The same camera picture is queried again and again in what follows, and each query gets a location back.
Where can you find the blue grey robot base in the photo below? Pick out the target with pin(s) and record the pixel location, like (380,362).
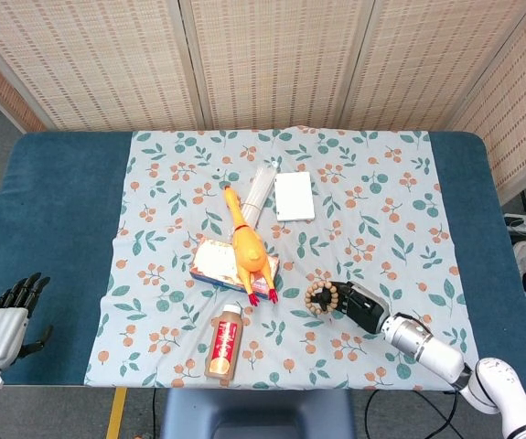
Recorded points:
(255,414)

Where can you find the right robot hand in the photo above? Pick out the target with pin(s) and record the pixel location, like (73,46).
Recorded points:
(358,304)

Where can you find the bundle of white sticks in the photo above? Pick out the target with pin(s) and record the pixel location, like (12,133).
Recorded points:
(258,192)

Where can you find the white flat rectangular box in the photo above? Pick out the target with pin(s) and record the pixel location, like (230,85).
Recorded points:
(293,196)

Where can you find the brown drink bottle red label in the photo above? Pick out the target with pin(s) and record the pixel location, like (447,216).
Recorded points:
(223,347)

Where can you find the yellow rubber chicken toy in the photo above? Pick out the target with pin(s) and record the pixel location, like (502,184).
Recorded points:
(248,247)

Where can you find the floral patterned cloth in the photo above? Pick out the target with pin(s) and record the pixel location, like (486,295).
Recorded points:
(290,219)

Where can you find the yellow floor tape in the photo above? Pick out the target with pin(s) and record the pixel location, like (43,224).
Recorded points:
(117,411)

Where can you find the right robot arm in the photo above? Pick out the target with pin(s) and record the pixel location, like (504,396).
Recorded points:
(454,361)

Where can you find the woven folding screen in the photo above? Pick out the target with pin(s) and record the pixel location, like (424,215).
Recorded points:
(262,59)

